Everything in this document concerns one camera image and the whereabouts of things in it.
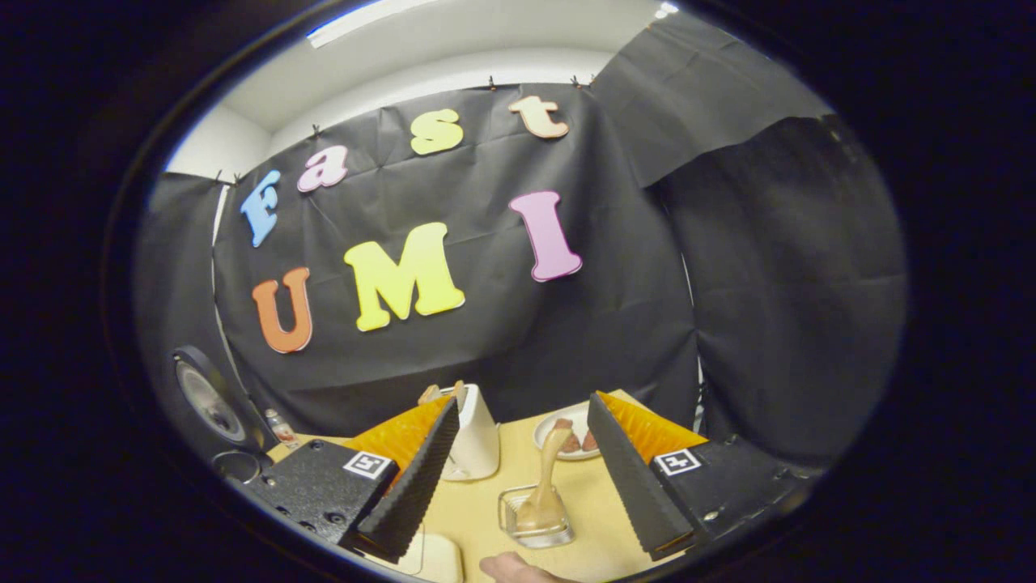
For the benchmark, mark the dark grey rice cooker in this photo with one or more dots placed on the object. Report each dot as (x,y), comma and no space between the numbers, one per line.
(210,401)

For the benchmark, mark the small ceiling light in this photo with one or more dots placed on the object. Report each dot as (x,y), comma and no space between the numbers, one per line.
(666,10)

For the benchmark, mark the black backdrop cloth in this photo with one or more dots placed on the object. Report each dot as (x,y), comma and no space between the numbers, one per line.
(615,324)

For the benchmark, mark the small clear bottle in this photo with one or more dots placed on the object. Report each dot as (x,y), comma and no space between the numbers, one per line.
(281,427)

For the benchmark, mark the clear ribbed chopstick holder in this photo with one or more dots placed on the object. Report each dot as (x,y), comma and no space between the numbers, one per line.
(510,506)

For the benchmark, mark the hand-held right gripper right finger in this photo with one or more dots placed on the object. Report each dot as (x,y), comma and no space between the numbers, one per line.
(627,486)

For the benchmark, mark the wooden spoon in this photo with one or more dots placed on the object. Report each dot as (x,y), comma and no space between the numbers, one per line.
(554,453)

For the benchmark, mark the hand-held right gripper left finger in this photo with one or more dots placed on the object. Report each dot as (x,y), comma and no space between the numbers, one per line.
(417,486)

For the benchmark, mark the clear plastic rice tray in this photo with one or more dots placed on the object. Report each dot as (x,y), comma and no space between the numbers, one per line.
(417,567)

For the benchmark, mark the white toaster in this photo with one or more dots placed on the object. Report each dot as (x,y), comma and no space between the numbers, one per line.
(477,437)

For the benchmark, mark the brown meat piece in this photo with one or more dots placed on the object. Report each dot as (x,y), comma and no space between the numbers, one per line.
(571,441)
(590,442)

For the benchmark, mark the white round plate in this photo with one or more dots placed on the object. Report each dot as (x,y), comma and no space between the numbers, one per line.
(546,437)

